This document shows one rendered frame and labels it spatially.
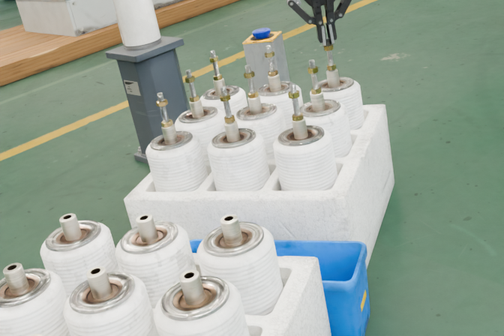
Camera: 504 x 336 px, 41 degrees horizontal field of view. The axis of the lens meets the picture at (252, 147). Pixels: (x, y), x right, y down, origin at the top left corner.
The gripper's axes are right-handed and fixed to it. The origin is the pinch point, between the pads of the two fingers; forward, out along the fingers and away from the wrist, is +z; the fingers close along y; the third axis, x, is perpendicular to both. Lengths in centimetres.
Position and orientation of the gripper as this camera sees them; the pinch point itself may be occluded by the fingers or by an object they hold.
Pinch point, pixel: (326, 34)
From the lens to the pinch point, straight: 128.2
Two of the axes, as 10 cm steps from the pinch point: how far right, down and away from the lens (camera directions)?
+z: 1.9, 9.0, 3.8
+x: 0.8, 3.8, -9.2
